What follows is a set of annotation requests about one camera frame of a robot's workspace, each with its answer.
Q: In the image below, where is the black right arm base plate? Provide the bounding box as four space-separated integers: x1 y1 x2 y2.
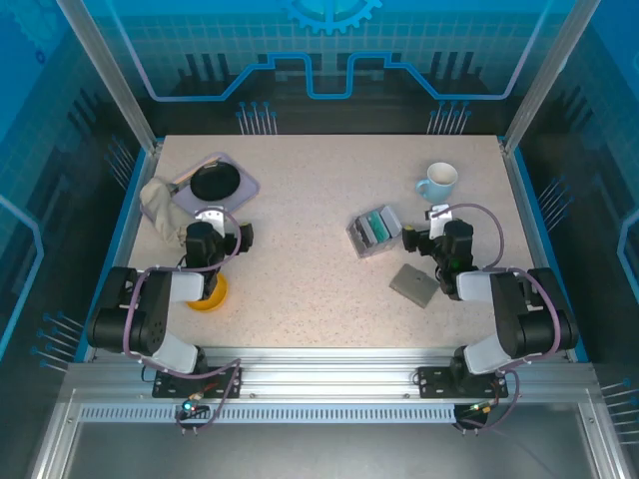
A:
416 366 509 400

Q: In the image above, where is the light blue mug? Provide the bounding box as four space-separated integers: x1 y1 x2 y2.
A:
415 162 459 205

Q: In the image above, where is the wooden stick utensil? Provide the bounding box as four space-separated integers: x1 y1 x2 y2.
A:
172 156 222 182

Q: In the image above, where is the black plate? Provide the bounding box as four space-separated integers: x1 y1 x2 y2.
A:
189 162 242 203

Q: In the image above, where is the grey card holder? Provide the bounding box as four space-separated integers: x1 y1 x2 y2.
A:
388 262 440 309

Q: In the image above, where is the blue table edge strip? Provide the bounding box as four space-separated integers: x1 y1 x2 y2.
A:
74 148 152 363
513 148 590 363

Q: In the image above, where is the lavender tray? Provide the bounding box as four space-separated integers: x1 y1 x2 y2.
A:
168 152 261 221

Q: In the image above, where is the grey credit card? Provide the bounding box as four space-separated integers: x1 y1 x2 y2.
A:
379 205 402 236

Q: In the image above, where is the teal credit card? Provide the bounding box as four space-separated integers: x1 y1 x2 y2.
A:
365 211 389 241

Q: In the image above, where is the yellow bowl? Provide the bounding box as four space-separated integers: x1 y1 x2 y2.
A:
184 272 230 313

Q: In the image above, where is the slotted metal cable duct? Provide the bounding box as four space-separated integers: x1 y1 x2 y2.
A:
78 406 458 425

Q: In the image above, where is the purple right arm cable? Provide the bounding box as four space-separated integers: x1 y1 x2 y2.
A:
431 202 563 433

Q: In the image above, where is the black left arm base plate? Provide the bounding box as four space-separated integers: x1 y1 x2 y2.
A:
152 366 245 399

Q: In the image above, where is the aluminium frame post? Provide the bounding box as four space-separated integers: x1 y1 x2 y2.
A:
55 0 164 154
501 0 603 156

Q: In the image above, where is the metal lower shelf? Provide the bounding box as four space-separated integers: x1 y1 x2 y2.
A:
29 388 615 479

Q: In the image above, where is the aluminium frame rail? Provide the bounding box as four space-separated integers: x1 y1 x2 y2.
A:
64 346 598 408

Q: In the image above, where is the beige cloth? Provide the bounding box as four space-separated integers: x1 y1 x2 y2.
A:
138 177 195 249

